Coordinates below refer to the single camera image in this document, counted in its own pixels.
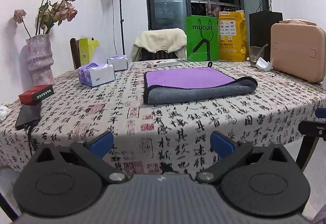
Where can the black smartphone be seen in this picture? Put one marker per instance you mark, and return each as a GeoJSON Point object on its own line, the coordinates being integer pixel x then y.
{"type": "Point", "coordinates": [28, 115]}

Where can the pink speckled ceramic vase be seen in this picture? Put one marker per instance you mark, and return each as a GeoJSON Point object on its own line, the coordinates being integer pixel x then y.
{"type": "Point", "coordinates": [40, 59]}

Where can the calligraphy print tablecloth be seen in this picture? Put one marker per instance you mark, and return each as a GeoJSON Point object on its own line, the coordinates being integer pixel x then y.
{"type": "Point", "coordinates": [163, 138]}

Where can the cream cloth on chair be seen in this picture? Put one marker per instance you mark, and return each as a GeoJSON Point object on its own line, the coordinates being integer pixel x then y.
{"type": "Point", "coordinates": [166, 40]}

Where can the pink hard case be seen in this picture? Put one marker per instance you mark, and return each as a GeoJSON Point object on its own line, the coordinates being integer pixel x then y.
{"type": "Point", "coordinates": [298, 49]}

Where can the dark wooden chair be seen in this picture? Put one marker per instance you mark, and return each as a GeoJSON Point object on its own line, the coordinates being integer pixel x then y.
{"type": "Point", "coordinates": [75, 53]}

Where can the crumpled white tissue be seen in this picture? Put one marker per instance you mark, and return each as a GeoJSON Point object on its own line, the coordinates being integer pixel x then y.
{"type": "Point", "coordinates": [4, 111]}

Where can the far purple tissue pack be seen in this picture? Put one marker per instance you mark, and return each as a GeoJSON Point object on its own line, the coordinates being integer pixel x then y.
{"type": "Point", "coordinates": [119, 62]}

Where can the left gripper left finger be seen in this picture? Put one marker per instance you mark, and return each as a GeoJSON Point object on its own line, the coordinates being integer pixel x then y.
{"type": "Point", "coordinates": [90, 154]}

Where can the yellow printed paper bag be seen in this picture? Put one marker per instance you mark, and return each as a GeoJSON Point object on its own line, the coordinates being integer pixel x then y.
{"type": "Point", "coordinates": [232, 36]}

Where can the white crumpled paper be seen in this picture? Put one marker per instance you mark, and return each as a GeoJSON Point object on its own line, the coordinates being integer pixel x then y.
{"type": "Point", "coordinates": [263, 65]}

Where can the purple tissue pack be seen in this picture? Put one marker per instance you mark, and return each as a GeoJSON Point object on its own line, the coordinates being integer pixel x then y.
{"type": "Point", "coordinates": [94, 75]}
{"type": "Point", "coordinates": [119, 62]}

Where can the white flat product box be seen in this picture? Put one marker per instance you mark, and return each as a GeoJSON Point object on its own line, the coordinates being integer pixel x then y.
{"type": "Point", "coordinates": [162, 63]}

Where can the clear drinking glass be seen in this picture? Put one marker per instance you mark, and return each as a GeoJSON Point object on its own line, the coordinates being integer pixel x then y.
{"type": "Point", "coordinates": [255, 52]}

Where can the green mucun paper bag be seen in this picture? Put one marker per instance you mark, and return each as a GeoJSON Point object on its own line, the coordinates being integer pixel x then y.
{"type": "Point", "coordinates": [202, 38]}

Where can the purple and grey towel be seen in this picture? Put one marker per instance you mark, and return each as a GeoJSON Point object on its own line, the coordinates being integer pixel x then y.
{"type": "Point", "coordinates": [192, 84]}

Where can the red and black box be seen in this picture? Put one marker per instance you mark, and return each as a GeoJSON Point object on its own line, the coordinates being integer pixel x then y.
{"type": "Point", "coordinates": [36, 94]}

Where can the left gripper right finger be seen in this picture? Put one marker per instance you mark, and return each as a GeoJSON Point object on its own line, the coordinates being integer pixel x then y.
{"type": "Point", "coordinates": [232, 155]}

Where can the black paper bag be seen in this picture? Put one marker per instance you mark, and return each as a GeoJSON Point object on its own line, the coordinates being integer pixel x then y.
{"type": "Point", "coordinates": [260, 24]}

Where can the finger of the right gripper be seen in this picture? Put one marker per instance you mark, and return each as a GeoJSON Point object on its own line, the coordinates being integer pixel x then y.
{"type": "Point", "coordinates": [320, 112]}

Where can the chair with cream cloth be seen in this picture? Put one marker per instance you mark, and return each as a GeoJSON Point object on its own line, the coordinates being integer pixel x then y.
{"type": "Point", "coordinates": [159, 55]}

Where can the dried pink roses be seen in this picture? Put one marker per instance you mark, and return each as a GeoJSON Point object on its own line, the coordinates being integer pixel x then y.
{"type": "Point", "coordinates": [49, 14]}

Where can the lime green carton box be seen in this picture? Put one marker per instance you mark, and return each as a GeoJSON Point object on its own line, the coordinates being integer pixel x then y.
{"type": "Point", "coordinates": [86, 48]}

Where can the near purple tissue pack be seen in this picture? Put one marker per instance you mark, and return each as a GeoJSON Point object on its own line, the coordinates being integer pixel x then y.
{"type": "Point", "coordinates": [94, 75]}

